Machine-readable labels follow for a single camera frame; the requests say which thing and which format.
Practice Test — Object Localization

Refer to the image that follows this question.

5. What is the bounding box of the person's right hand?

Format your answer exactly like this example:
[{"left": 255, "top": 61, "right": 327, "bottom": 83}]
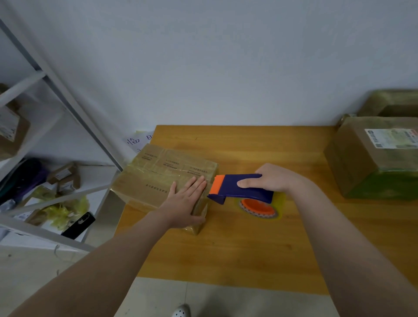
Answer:
[{"left": 236, "top": 163, "right": 309, "bottom": 201}]

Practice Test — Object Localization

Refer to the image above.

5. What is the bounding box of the person's left hand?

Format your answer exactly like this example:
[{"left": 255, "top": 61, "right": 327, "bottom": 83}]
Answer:
[{"left": 155, "top": 175, "right": 209, "bottom": 230}]

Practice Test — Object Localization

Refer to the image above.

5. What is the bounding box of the stack of cardboard boxes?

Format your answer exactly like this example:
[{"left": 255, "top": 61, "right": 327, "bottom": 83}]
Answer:
[{"left": 110, "top": 143, "right": 220, "bottom": 236}]

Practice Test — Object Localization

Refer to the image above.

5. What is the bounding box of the blue orange tape dispenser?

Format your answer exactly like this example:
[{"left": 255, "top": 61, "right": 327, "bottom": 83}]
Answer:
[{"left": 207, "top": 172, "right": 286, "bottom": 220}]

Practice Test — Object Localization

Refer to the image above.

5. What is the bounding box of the large green-printed cardboard box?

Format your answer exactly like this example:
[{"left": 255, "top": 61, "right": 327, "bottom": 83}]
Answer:
[{"left": 324, "top": 115, "right": 418, "bottom": 201}]

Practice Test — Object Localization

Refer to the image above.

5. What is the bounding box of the small open-flap cardboard box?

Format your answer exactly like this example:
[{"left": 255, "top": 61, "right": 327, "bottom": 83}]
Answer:
[{"left": 355, "top": 89, "right": 418, "bottom": 119}]

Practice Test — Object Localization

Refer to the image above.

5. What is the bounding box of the person's right forearm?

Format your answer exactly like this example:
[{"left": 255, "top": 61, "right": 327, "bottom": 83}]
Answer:
[{"left": 290, "top": 183, "right": 418, "bottom": 317}]

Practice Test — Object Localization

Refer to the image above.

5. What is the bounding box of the person's left forearm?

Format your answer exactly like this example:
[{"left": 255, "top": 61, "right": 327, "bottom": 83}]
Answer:
[{"left": 10, "top": 216, "right": 177, "bottom": 317}]

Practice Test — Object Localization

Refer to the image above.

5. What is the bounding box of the wooden table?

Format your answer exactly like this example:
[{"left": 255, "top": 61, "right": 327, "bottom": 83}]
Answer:
[{"left": 114, "top": 125, "right": 418, "bottom": 295}]

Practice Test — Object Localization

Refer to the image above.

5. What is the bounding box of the white perforated clog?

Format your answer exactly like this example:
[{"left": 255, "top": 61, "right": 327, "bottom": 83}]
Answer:
[{"left": 170, "top": 303, "right": 192, "bottom": 317}]

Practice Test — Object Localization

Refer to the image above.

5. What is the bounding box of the black mobile phone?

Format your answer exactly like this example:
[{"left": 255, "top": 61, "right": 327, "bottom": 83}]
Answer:
[{"left": 61, "top": 211, "right": 97, "bottom": 241}]

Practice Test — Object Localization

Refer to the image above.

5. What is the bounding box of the yellow plastic bag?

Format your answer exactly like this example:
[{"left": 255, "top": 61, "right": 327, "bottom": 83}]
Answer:
[{"left": 29, "top": 192, "right": 91, "bottom": 230}]

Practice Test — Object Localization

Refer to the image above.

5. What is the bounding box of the small open carton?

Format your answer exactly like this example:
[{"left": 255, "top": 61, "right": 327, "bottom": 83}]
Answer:
[{"left": 46, "top": 162, "right": 82, "bottom": 194}]

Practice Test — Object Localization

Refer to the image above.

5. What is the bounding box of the grey metal shelf rack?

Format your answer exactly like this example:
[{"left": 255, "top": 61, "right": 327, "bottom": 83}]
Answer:
[{"left": 0, "top": 18, "right": 125, "bottom": 254}]

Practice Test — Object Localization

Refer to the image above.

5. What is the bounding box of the dark blue bag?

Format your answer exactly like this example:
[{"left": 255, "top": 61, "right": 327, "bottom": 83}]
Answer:
[{"left": 0, "top": 157, "right": 51, "bottom": 207}]

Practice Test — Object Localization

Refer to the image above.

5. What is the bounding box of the large worn shelf carton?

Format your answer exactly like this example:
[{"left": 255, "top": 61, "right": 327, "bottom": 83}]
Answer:
[{"left": 0, "top": 84, "right": 31, "bottom": 162}]

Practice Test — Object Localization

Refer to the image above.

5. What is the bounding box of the white paper wall sign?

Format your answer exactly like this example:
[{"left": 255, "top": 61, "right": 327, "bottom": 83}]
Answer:
[{"left": 123, "top": 128, "right": 156, "bottom": 155}]

